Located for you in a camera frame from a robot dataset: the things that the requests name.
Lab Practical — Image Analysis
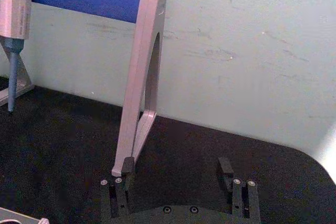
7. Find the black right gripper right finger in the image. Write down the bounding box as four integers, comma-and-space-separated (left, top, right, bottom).
217, 156, 261, 221

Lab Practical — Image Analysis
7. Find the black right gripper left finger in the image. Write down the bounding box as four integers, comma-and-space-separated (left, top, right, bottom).
100, 156, 136, 219

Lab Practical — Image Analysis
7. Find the black table cloth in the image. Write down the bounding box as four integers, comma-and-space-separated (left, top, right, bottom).
0, 76, 336, 224

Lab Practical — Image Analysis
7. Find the silver metal stand leg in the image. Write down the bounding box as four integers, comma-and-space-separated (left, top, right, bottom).
111, 0, 169, 178

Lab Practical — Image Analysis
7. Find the grey metal piece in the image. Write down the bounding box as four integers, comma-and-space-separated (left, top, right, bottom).
0, 206, 50, 224

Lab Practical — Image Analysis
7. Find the grey round rod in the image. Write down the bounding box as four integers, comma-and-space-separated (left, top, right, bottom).
3, 37, 26, 112

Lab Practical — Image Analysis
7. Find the silver angled foot bracket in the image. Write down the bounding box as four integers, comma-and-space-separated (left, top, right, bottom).
0, 42, 35, 107

